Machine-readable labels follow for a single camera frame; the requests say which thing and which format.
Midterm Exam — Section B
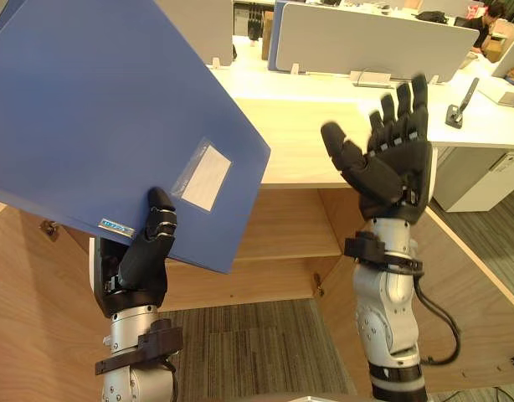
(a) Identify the black bag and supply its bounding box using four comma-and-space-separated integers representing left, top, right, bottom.
415, 10, 449, 24

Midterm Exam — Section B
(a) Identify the narrow grey desk partition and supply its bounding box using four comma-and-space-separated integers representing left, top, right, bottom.
164, 0, 234, 67

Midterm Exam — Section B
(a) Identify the person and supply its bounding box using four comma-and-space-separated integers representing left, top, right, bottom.
461, 2, 509, 54

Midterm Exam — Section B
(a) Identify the curved grey desk partition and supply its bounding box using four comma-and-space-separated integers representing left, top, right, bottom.
491, 38, 514, 79

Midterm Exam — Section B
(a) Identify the brown cardboard box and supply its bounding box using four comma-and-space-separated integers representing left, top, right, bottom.
485, 37, 508, 64

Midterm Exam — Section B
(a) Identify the wooden cabinet door with latch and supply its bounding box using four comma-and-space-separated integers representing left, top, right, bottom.
317, 188, 514, 397

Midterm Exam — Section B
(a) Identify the white office desk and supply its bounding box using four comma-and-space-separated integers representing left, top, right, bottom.
205, 35, 514, 148

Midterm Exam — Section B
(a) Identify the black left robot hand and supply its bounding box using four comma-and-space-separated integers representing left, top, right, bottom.
89, 187, 178, 318

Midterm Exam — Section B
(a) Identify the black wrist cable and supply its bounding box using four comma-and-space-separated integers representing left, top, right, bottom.
412, 259, 462, 366

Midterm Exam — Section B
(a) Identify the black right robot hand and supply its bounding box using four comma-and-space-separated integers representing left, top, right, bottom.
320, 73, 439, 223

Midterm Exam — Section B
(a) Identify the wide grey desk partition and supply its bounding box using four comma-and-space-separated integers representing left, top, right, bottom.
267, 1, 481, 83

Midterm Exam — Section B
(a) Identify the blue folder with label pocket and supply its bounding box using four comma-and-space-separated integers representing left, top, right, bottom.
0, 0, 271, 276

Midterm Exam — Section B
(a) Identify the white drawer pedestal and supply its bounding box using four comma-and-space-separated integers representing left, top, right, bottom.
430, 144, 514, 214

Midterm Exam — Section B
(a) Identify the wooden office cabinet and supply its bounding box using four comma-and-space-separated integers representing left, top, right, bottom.
162, 95, 436, 313

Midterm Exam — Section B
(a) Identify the grey desk cable box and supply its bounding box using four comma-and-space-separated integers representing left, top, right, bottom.
349, 68, 393, 89

